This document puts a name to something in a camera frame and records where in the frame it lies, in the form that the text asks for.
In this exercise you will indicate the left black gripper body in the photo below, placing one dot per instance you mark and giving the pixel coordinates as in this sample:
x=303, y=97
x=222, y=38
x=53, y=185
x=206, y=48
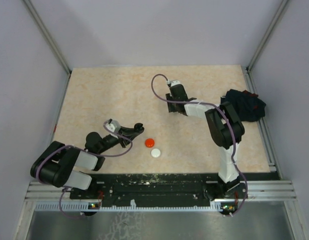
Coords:
x=121, y=139

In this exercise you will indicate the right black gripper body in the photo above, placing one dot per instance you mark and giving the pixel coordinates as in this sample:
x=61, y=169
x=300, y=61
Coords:
x=172, y=106

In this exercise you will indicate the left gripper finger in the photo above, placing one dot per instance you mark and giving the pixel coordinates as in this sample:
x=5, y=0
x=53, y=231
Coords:
x=131, y=135
x=128, y=130

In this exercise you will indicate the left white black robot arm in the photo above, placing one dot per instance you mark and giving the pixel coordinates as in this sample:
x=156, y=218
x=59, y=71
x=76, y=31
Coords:
x=55, y=166

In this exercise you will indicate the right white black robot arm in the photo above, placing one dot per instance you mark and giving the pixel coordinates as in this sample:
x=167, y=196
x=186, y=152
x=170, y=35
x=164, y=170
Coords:
x=225, y=126

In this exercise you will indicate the dark navy crumpled cloth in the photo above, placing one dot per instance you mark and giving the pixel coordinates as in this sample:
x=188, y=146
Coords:
x=247, y=105

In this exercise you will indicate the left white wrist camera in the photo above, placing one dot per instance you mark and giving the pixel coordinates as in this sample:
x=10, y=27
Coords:
x=113, y=126

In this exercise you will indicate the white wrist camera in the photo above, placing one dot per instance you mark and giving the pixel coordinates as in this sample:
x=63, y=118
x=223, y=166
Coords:
x=113, y=126
x=171, y=83

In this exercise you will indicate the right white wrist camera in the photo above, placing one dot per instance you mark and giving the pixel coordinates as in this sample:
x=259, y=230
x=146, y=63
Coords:
x=171, y=83

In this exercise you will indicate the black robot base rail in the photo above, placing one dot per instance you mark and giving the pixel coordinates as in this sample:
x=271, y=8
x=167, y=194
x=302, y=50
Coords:
x=160, y=190

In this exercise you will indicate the right aluminium frame post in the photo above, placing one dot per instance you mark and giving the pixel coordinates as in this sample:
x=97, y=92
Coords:
x=282, y=8

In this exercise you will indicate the aluminium frame post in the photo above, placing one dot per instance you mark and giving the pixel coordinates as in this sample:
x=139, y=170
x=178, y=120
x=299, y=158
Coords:
x=282, y=8
x=47, y=35

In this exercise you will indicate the left aluminium frame post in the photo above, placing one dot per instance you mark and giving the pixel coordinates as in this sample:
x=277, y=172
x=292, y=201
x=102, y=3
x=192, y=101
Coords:
x=47, y=35

